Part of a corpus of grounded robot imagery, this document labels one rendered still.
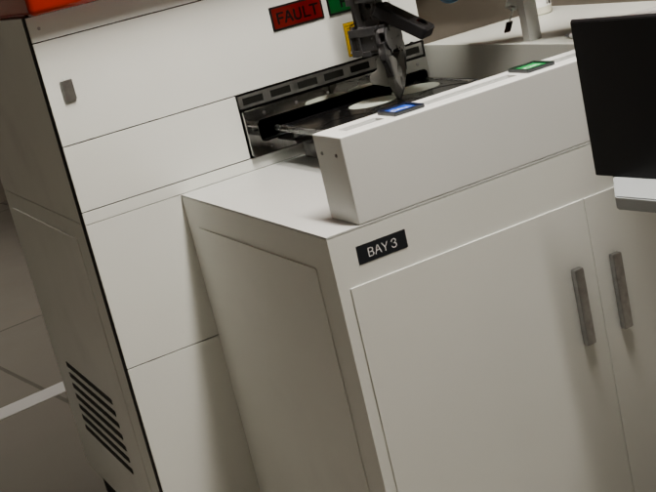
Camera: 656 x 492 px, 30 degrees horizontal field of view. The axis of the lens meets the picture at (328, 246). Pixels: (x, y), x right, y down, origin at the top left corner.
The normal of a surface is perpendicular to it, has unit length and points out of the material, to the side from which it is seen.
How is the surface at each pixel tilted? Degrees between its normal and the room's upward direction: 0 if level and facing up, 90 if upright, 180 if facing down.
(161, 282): 90
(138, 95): 90
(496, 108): 90
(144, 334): 90
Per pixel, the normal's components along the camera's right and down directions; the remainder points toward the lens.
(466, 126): 0.46, 0.15
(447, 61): -0.86, 0.32
